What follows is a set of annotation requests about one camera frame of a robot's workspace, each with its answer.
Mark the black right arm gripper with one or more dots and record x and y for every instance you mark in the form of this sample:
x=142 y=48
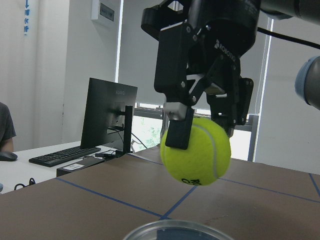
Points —
x=223 y=31

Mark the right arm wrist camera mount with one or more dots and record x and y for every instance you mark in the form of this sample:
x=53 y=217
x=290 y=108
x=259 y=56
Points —
x=161 y=16

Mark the brown paper table cover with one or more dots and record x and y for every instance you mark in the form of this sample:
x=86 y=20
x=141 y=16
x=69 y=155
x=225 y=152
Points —
x=252 y=201

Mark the seated person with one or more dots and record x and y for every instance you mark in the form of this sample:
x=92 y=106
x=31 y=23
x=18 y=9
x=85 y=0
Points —
x=7 y=130

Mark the black keyboard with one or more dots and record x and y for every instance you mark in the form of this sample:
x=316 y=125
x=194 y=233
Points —
x=62 y=156

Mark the white wall panel box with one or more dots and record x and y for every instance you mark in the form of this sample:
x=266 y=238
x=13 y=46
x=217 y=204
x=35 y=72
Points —
x=103 y=12

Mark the black computer mouse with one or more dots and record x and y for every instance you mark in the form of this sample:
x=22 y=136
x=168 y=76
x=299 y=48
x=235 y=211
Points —
x=7 y=156

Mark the Roland Garros yellow tennis ball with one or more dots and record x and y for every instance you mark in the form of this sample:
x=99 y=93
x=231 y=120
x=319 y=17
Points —
x=206 y=158

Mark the black box with label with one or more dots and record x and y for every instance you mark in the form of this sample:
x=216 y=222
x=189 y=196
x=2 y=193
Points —
x=86 y=162

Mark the black computer monitor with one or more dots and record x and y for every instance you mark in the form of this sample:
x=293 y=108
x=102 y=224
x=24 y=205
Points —
x=108 y=115

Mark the white blue tennis ball can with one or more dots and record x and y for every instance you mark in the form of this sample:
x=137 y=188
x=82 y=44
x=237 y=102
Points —
x=171 y=229

